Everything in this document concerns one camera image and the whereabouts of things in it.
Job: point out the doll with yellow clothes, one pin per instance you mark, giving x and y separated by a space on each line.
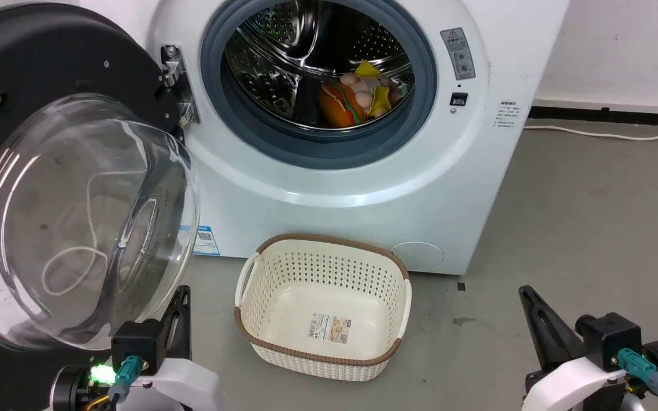
366 91

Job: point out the black door lock latch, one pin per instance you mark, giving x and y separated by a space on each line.
458 99

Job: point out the cream laundry basket brown rim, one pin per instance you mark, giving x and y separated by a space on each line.
283 274

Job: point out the small printed text label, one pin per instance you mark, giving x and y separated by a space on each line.
506 114

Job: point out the stainless steel washer drum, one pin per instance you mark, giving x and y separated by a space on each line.
272 68

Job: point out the black baseboard strip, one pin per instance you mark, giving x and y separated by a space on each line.
609 116

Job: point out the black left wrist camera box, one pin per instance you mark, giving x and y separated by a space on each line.
137 342

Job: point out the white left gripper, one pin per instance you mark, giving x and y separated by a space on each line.
189 379

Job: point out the orange burger plush toy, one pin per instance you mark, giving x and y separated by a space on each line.
337 108

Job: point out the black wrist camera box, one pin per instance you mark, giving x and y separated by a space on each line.
612 337
137 342

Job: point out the round white filter cover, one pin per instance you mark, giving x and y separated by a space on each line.
417 255

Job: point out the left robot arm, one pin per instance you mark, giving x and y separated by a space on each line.
72 388

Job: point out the blue white QR sticker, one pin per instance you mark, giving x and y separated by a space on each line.
205 241

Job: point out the paper label in basket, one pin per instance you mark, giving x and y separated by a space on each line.
329 329

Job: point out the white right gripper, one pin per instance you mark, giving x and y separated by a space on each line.
574 385

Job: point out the black washer door glass bowl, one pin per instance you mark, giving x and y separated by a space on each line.
49 57

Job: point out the white front-load washing machine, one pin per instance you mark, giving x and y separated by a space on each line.
363 228

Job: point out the grey warning sticker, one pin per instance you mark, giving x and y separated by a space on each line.
458 54

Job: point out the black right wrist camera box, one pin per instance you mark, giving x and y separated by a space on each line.
612 337

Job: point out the metal door hinge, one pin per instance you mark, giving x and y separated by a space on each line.
176 74

